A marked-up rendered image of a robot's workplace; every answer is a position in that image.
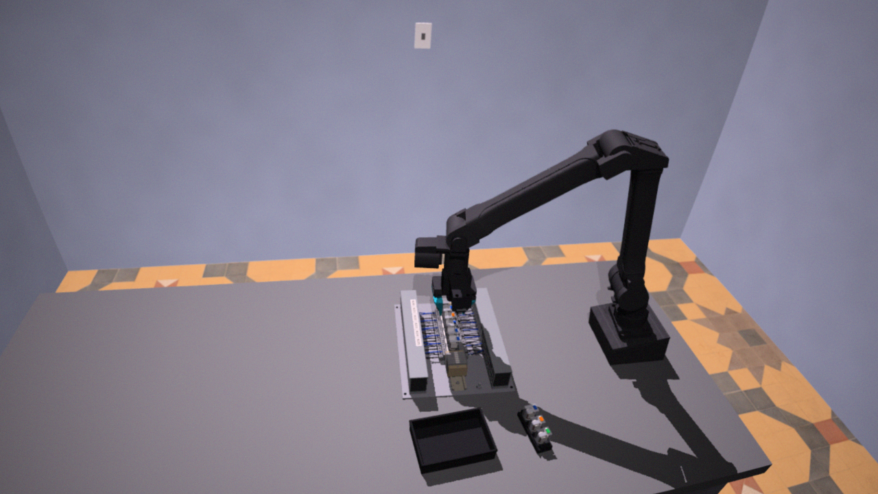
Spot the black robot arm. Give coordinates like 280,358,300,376
414,130,669,340

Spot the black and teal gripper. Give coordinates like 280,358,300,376
431,268,477,316

